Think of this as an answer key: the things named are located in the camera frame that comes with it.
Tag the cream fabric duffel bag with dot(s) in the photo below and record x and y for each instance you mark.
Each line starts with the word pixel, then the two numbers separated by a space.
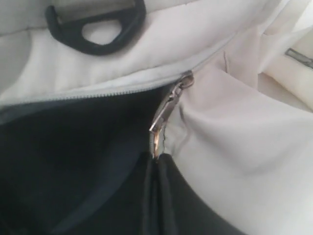
pixel 223 86

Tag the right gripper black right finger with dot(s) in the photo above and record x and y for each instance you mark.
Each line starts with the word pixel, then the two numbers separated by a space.
pixel 180 210

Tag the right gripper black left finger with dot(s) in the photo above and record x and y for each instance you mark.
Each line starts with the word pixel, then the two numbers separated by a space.
pixel 128 211

